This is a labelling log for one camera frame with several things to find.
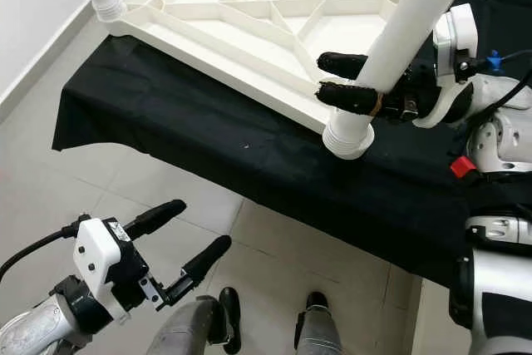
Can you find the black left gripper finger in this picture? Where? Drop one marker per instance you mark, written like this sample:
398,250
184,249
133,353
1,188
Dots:
204,268
154,218

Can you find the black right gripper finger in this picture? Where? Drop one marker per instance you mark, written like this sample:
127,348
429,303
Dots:
341,65
345,99

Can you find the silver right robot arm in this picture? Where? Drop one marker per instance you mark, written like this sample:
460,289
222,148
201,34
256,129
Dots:
507,143

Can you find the grey robot left leg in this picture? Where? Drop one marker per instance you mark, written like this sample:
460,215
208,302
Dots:
191,334

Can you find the grey robot leg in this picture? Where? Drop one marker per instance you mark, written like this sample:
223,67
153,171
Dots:
320,338
191,334

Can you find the black tablecloth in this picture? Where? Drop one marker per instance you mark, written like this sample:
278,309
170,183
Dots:
216,172

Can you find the red connector block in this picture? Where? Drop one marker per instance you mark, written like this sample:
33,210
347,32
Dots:
463,166

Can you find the grey robot right leg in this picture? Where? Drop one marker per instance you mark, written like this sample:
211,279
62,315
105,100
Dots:
320,338

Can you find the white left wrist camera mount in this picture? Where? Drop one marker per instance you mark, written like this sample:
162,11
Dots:
97,255

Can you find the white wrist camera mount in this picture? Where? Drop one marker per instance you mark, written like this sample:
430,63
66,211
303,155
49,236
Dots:
97,255
457,31

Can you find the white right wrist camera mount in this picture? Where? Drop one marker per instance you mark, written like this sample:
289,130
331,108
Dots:
457,31

